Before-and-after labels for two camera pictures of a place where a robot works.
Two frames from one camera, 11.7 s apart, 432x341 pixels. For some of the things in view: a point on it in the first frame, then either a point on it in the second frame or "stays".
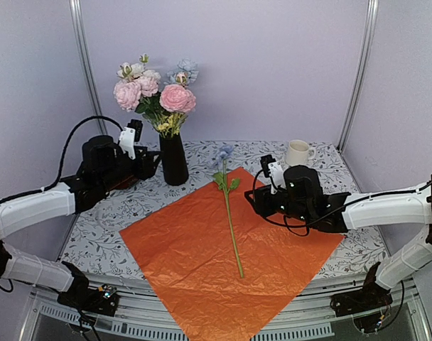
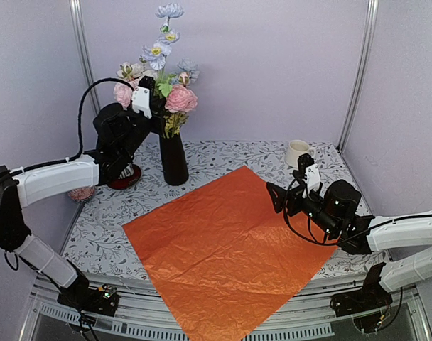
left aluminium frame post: [79, 22] stays
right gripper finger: [261, 199] -> [278, 196]
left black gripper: [146, 168] -> [158, 106]
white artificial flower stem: [131, 71] stays
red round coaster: [126, 184] stays
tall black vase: [174, 160] stays
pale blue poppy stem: [221, 180] -> [155, 54]
